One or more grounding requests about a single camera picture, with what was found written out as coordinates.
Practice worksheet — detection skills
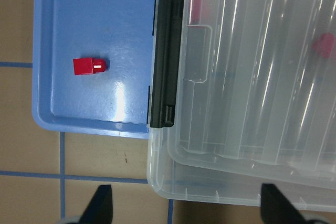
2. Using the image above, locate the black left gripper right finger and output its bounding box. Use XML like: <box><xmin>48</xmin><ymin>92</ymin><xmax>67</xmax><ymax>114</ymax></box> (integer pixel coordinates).
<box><xmin>260</xmin><ymin>183</ymin><xmax>310</xmax><ymax>223</ymax></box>

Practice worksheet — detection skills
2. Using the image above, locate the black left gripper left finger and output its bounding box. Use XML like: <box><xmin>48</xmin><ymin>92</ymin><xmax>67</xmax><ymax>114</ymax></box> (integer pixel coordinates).
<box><xmin>78</xmin><ymin>185</ymin><xmax>113</xmax><ymax>224</ymax></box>

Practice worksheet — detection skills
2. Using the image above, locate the red block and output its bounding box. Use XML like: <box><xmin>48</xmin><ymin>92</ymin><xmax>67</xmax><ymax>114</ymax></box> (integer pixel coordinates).
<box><xmin>188</xmin><ymin>0</ymin><xmax>210</xmax><ymax>25</ymax></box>
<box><xmin>73</xmin><ymin>58</ymin><xmax>108</xmax><ymax>76</ymax></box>
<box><xmin>312</xmin><ymin>33</ymin><xmax>335</xmax><ymax>59</ymax></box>

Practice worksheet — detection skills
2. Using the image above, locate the clear plastic box lid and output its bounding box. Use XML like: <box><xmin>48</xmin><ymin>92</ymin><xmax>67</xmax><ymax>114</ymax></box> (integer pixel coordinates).
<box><xmin>167</xmin><ymin>0</ymin><xmax>335</xmax><ymax>189</ymax></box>

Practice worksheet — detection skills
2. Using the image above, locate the clear plastic storage box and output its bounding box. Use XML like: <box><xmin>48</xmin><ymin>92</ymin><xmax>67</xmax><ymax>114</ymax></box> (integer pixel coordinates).
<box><xmin>148</xmin><ymin>0</ymin><xmax>335</xmax><ymax>211</ymax></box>

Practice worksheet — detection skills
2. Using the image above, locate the blue plastic tray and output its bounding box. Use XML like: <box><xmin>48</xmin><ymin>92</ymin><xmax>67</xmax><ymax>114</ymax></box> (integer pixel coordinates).
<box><xmin>32</xmin><ymin>0</ymin><xmax>154</xmax><ymax>139</ymax></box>

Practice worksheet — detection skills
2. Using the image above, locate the black box latch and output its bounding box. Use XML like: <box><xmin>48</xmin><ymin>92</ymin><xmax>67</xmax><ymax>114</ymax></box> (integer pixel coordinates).
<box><xmin>149</xmin><ymin>0</ymin><xmax>184</xmax><ymax>129</ymax></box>

